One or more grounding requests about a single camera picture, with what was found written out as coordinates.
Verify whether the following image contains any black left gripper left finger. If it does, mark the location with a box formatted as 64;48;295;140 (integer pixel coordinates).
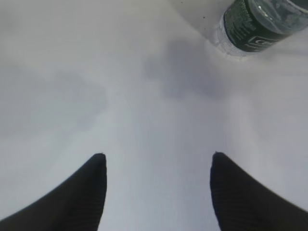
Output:
0;154;107;231

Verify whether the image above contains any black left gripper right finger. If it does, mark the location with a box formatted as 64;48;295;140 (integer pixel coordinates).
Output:
210;152;308;231

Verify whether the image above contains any clear water bottle green label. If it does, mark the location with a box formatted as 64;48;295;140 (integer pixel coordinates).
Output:
215;0;308;57

